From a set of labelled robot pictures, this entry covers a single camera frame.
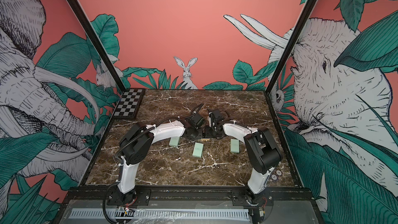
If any mint green box lid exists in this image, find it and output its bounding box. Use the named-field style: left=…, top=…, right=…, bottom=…
left=230, top=139, right=240, bottom=153

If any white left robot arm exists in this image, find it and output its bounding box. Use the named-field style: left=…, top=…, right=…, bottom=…
left=114, top=113, right=205, bottom=195

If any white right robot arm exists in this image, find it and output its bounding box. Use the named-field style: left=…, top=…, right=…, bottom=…
left=206, top=110, right=283, bottom=195

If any mint green closed box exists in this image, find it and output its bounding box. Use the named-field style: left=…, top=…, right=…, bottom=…
left=192, top=142, right=204, bottom=158

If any black white checkerboard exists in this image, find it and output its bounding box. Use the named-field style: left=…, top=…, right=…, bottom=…
left=113, top=88, right=146, bottom=120

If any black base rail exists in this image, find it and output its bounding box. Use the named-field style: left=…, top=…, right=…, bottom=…
left=63, top=185, right=314, bottom=206

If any white slotted cable duct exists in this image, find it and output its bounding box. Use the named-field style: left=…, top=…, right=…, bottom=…
left=68, top=208, right=250, bottom=222

